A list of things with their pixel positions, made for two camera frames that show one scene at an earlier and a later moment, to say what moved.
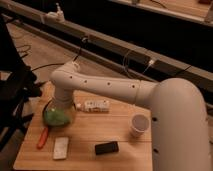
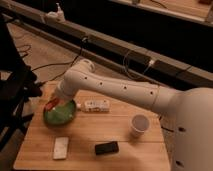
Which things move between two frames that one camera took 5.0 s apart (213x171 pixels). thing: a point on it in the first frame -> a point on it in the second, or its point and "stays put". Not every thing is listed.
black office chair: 16,89 stays put
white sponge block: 61,148 stays put
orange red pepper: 42,139 -> 50,105
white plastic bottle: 94,106 stays put
